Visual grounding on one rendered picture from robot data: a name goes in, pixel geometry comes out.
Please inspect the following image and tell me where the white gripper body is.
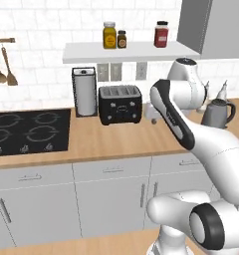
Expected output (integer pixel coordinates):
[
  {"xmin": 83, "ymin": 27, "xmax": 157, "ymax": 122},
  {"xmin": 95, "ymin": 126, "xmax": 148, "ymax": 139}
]
[{"xmin": 142, "ymin": 102, "xmax": 160, "ymax": 122}]

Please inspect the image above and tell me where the black toaster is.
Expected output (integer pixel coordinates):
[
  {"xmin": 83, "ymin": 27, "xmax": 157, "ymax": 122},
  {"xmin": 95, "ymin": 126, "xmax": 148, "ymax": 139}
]
[{"xmin": 98, "ymin": 84, "xmax": 143, "ymax": 127}]

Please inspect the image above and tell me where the grey drawer front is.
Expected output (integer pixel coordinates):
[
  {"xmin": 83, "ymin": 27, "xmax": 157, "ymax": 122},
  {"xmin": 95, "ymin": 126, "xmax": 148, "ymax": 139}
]
[
  {"xmin": 72, "ymin": 155, "xmax": 153, "ymax": 184},
  {"xmin": 149, "ymin": 151, "xmax": 206, "ymax": 177},
  {"xmin": 0, "ymin": 162, "xmax": 76, "ymax": 193}
]

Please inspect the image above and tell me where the grey kettle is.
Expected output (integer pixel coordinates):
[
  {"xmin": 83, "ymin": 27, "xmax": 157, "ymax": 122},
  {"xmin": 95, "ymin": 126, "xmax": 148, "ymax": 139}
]
[{"xmin": 200, "ymin": 98, "xmax": 237, "ymax": 130}]

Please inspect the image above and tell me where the paper towel roll in holder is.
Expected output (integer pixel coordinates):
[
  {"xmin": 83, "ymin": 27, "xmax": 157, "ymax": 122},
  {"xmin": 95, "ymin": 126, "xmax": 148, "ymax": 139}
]
[{"xmin": 71, "ymin": 66, "xmax": 99, "ymax": 119}]

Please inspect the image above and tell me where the small brown spice jar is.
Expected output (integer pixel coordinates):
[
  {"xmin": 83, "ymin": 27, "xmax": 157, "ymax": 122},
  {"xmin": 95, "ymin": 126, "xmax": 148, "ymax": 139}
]
[{"xmin": 117, "ymin": 29, "xmax": 128, "ymax": 50}]

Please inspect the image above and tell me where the red spice jar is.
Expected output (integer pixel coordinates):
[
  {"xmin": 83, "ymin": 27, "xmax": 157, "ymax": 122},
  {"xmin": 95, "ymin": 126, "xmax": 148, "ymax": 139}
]
[{"xmin": 153, "ymin": 20, "xmax": 170, "ymax": 49}]

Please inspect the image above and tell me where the grey pointed bottle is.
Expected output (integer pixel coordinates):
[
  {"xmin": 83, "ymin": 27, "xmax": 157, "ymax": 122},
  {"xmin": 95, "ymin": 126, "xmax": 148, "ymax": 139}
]
[{"xmin": 219, "ymin": 79, "xmax": 229, "ymax": 101}]

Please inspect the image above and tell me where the yellow spice jar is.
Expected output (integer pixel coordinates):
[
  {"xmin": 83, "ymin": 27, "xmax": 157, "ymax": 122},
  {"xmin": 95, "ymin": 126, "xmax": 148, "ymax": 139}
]
[{"xmin": 102, "ymin": 21, "xmax": 118, "ymax": 50}]

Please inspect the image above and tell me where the black hob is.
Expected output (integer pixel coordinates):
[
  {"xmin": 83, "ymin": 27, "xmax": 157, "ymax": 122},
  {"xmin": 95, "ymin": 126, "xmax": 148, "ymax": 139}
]
[{"xmin": 0, "ymin": 108, "xmax": 73, "ymax": 158}]

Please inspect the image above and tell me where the wooden spatula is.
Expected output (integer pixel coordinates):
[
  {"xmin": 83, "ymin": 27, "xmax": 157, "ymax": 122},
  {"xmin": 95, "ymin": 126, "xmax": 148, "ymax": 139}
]
[{"xmin": 0, "ymin": 46, "xmax": 19, "ymax": 87}]

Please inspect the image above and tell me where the wooden spoon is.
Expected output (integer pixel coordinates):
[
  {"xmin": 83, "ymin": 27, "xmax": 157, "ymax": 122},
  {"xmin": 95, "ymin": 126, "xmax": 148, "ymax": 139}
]
[{"xmin": 0, "ymin": 47, "xmax": 8, "ymax": 85}]

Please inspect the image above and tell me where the grey wall socket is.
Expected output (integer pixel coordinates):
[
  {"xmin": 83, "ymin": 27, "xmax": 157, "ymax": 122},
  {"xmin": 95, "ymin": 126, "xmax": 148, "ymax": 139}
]
[
  {"xmin": 110, "ymin": 62, "xmax": 123, "ymax": 83},
  {"xmin": 134, "ymin": 61, "xmax": 148, "ymax": 82},
  {"xmin": 97, "ymin": 62, "xmax": 110, "ymax": 83}
]

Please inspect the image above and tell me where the silver drawer handle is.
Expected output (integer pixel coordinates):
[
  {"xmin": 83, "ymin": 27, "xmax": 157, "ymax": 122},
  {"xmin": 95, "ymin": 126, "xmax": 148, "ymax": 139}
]
[
  {"xmin": 102, "ymin": 166, "xmax": 125, "ymax": 174},
  {"xmin": 178, "ymin": 158, "xmax": 201, "ymax": 167},
  {"xmin": 17, "ymin": 173, "xmax": 44, "ymax": 182}
]

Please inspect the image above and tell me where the white wall shelf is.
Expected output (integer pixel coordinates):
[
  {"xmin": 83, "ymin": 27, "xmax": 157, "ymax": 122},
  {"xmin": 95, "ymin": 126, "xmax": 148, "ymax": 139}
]
[{"xmin": 62, "ymin": 41, "xmax": 202, "ymax": 65}]

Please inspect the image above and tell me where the silver door handle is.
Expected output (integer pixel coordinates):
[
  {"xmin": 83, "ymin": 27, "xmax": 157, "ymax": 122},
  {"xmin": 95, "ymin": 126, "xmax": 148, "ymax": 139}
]
[
  {"xmin": 0, "ymin": 197, "xmax": 13, "ymax": 224},
  {"xmin": 139, "ymin": 182, "xmax": 146, "ymax": 209},
  {"xmin": 152, "ymin": 181, "xmax": 159, "ymax": 201}
]

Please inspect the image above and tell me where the grey wall cupboard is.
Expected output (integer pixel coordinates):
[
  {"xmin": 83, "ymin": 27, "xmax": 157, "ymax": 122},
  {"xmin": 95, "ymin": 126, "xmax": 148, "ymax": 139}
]
[{"xmin": 176, "ymin": 0, "xmax": 239, "ymax": 61}]

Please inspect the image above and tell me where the wooden tool rail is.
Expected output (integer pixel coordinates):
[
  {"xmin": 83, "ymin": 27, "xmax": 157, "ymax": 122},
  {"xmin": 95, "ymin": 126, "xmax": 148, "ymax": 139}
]
[{"xmin": 0, "ymin": 37, "xmax": 17, "ymax": 45}]

